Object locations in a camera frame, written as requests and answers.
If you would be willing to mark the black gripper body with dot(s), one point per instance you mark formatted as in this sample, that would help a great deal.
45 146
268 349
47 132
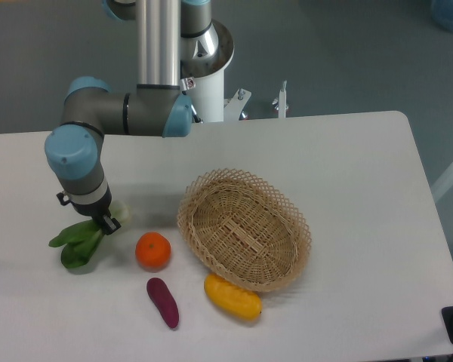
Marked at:
94 205

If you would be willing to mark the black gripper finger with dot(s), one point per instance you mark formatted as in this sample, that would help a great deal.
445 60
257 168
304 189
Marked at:
107 223

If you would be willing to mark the green bok choy vegetable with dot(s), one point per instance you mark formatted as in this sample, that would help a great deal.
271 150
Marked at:
80 241

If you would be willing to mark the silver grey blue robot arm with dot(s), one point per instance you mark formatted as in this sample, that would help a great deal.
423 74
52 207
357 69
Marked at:
159 107

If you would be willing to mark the orange tangerine fruit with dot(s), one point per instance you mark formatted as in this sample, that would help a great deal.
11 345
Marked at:
153 251

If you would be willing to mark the purple sweet potato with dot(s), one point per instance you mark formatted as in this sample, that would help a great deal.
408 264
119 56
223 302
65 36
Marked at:
164 301

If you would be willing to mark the woven wicker basket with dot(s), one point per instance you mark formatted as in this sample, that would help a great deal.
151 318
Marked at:
244 230

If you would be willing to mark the yellow mango fruit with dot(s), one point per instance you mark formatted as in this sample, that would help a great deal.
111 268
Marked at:
232 299

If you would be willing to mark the blue bag in corner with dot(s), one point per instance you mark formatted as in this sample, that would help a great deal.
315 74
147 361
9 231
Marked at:
442 13

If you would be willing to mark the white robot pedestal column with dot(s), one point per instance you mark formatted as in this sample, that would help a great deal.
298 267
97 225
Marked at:
206 50

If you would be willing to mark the white metal base frame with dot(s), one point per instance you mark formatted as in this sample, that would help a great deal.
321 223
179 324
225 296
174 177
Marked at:
241 106

